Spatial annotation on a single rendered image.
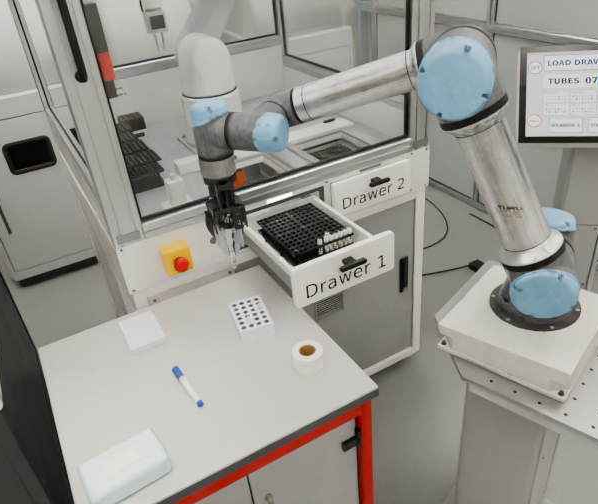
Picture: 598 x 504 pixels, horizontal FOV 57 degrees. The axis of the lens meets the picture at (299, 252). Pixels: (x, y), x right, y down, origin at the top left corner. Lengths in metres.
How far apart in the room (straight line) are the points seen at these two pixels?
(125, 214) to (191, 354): 0.38
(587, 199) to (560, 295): 1.03
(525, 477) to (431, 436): 0.61
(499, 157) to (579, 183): 1.09
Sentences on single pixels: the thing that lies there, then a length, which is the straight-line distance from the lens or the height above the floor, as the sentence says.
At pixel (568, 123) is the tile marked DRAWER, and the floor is 1.01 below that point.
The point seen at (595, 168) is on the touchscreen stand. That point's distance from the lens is 2.04.
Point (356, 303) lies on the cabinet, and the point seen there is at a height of 0.43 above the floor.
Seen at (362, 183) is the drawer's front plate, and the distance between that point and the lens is 1.70.
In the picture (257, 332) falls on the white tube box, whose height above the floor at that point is 0.78.
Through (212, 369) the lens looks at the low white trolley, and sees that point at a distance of 1.30.
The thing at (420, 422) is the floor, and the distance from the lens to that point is 2.16.
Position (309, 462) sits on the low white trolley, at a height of 0.60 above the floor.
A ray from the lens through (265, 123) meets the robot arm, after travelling 1.07.
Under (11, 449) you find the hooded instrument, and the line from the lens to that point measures 1.52.
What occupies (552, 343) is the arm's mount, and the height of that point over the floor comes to 0.84.
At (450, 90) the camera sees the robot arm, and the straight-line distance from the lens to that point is 0.92.
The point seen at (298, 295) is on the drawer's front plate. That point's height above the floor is 0.86.
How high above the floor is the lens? 1.64
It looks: 32 degrees down
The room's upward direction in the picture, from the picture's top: 6 degrees counter-clockwise
